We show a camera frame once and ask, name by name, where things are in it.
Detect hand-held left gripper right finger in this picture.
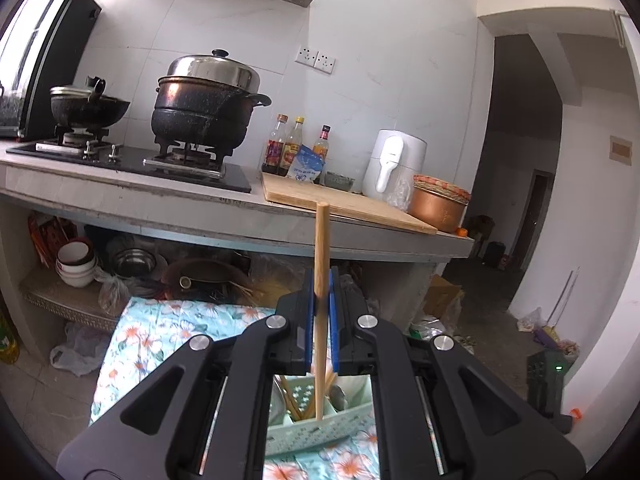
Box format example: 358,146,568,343
327,269,586,480

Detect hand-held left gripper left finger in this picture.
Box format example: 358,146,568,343
57,272,317,480

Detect pile of wooden chopsticks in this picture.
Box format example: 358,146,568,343
280,367,338,422

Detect light wooden chopstick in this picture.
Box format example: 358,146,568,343
311,201,331,421

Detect green plastic utensil basket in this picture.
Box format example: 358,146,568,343
265,374,378,458

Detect thin metal rods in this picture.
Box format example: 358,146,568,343
547,267,581,326

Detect cardboard box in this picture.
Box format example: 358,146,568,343
425,275,464,327

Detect round brown lid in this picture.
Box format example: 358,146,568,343
162,259,251,307

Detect wooden cutting board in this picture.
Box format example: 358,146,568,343
261,172,438,235

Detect black suitcase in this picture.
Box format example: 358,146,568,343
485,242,507,271

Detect clear plastic cup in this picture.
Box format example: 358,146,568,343
385,180,416,211

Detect copper pot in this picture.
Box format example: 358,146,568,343
407,187,471,233

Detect floral blanket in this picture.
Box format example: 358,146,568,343
90,297,381,480

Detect blue white seasoning packet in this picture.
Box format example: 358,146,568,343
286,144,326,184

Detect white air fryer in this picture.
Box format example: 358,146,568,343
362,129,428,203

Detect woven trivet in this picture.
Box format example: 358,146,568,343
412,174,472,202

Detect sauce bottle orange label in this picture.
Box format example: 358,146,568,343
312,125,332,171

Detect dark sauce bottle red label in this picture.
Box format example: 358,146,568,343
262,114,290,177

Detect sauce bottle yellow cap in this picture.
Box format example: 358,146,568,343
280,116,306,176

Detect steel basin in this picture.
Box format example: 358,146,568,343
112,247,158,279

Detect small clear plastic bag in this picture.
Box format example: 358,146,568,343
97,275,132,317

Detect concrete kitchen counter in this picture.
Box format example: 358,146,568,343
0,140,475,311

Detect white plastic bag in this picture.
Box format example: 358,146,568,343
50,325,109,377

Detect stack of white bowls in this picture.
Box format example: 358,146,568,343
55,240,98,288

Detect black gas stove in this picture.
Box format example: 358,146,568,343
6,127,252,193

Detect large black pot steel lid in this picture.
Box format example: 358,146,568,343
151,49,272,158

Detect red packets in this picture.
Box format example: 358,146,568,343
29,212,77,262

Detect cooking oil bottle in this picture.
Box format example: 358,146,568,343
0,310,21,365

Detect black wok with lid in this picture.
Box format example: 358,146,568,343
50,77,132,128

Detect yellow wall plaque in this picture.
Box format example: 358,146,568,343
610,135,634,165

